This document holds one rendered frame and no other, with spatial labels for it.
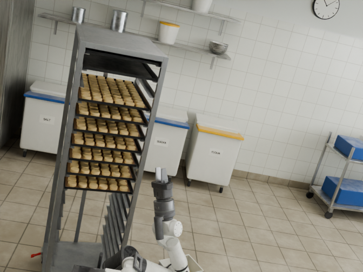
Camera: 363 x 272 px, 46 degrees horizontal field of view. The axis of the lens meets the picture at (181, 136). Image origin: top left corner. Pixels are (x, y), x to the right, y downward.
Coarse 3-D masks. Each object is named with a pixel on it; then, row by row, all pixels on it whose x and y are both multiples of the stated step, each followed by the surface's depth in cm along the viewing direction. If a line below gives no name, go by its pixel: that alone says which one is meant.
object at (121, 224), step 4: (116, 196) 311; (116, 200) 306; (116, 204) 301; (116, 208) 296; (116, 212) 291; (120, 212) 290; (120, 216) 287; (120, 220) 283; (120, 224) 279; (124, 224) 275; (120, 228) 274; (124, 228) 272; (120, 232) 270; (124, 232) 271
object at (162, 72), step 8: (160, 72) 237; (160, 80) 239; (160, 88) 240; (152, 104) 245; (152, 112) 245; (152, 120) 246; (152, 128) 248; (144, 144) 251; (144, 152) 253; (144, 160) 255; (136, 176) 260; (136, 184) 260; (136, 192) 262; (136, 200) 264; (128, 224) 269; (128, 232) 271; (120, 248) 277
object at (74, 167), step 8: (72, 160) 262; (72, 168) 252; (80, 168) 259; (88, 168) 260; (96, 168) 260; (104, 168) 262; (112, 168) 264; (120, 168) 271; (128, 168) 274; (120, 176) 261; (128, 176) 261
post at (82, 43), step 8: (80, 40) 220; (80, 48) 221; (80, 56) 223; (80, 64) 224; (80, 72) 226; (72, 88) 229; (72, 96) 230; (72, 104) 231; (72, 112) 233; (72, 120) 235; (64, 144) 239; (64, 152) 240; (64, 160) 242; (64, 168) 244; (64, 176) 246; (56, 192) 251; (56, 200) 250; (56, 208) 252; (56, 216) 254; (56, 224) 256; (48, 248) 261; (48, 256) 263; (48, 264) 265
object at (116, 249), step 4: (108, 208) 328; (108, 212) 323; (108, 216) 318; (112, 220) 313; (112, 224) 309; (112, 228) 304; (112, 232) 300; (112, 236) 295; (112, 240) 291; (116, 240) 291; (116, 244) 287; (116, 248) 283; (116, 252) 280
